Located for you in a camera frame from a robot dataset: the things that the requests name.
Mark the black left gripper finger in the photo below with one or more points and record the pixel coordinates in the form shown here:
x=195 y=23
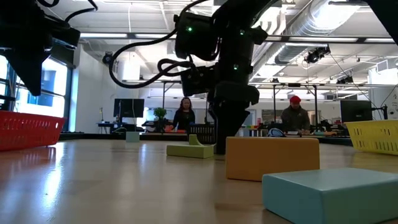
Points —
x=31 y=68

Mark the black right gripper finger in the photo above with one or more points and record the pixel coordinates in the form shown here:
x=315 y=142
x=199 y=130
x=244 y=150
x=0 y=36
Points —
x=228 y=124

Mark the green foam arch piece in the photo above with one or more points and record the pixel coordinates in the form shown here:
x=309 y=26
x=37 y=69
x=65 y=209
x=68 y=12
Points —
x=193 y=140

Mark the long green foam block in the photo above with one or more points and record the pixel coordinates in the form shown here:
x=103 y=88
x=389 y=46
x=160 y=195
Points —
x=189 y=152

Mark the long orange foam block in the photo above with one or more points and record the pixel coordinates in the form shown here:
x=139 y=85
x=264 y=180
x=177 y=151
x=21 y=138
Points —
x=270 y=158

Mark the small pale green block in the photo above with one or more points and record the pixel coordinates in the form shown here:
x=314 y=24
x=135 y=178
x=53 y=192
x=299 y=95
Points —
x=132 y=137

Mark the long blue foam block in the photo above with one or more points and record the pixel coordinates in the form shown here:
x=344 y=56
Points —
x=326 y=199

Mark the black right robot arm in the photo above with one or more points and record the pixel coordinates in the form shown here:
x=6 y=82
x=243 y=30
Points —
x=199 y=34

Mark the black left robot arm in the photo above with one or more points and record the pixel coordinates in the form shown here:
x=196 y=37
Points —
x=12 y=6

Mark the black plastic basket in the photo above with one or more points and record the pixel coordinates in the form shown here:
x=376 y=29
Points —
x=202 y=133

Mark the person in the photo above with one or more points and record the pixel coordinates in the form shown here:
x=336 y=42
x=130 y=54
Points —
x=184 y=119
x=295 y=119

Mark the red plastic basket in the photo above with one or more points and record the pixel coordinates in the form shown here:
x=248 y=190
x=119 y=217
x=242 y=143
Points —
x=28 y=130

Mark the green potted plant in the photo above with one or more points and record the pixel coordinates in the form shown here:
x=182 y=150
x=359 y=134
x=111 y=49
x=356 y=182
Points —
x=160 y=112

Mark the black computer monitor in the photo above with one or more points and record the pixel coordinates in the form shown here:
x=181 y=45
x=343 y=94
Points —
x=356 y=111
x=129 y=108

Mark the yellow plastic basket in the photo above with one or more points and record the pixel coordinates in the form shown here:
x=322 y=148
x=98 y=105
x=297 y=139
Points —
x=373 y=137

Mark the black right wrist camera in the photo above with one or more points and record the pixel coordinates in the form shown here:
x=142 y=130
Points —
x=196 y=82

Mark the background rig frame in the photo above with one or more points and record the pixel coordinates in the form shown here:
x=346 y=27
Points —
x=163 y=93
x=293 y=85

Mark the black overhead frame bar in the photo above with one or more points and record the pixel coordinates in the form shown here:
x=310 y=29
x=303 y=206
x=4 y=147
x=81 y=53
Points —
x=276 y=38

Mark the black ceiling-mounted camera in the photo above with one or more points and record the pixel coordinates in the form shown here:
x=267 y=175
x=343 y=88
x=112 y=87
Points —
x=315 y=55
x=107 y=58
x=345 y=80

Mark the black metal table frame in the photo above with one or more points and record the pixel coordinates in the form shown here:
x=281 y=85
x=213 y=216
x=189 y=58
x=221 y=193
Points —
x=93 y=136

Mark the silver ventilation duct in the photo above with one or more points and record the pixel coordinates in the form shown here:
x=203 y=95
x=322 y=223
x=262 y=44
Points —
x=311 y=18

